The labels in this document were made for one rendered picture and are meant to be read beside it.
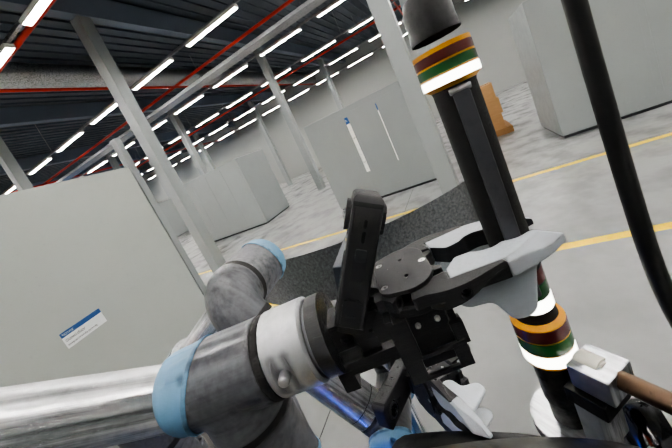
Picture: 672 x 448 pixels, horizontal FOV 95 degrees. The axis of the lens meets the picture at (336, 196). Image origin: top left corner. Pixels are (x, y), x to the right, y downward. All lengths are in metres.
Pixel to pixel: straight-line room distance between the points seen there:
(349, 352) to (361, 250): 0.10
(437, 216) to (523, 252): 1.96
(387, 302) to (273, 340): 0.10
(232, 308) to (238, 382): 0.32
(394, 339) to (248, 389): 0.12
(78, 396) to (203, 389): 0.19
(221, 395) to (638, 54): 6.50
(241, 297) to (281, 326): 0.34
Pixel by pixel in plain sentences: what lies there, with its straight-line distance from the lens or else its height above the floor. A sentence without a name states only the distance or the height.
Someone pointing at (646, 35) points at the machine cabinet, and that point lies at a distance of 6.58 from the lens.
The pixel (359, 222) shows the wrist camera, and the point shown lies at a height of 1.55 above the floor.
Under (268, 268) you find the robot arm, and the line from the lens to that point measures 0.69.
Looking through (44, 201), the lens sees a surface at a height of 1.92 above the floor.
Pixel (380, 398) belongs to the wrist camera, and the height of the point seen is 1.21.
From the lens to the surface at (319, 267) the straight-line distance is 2.24.
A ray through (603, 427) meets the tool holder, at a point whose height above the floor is 1.31.
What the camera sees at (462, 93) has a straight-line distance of 0.25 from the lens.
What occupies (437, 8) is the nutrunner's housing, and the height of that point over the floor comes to 1.66.
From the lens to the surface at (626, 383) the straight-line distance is 0.33.
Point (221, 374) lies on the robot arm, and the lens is 0.31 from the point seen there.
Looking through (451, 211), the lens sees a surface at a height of 0.81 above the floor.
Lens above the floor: 1.61
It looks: 10 degrees down
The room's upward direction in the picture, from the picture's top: 25 degrees counter-clockwise
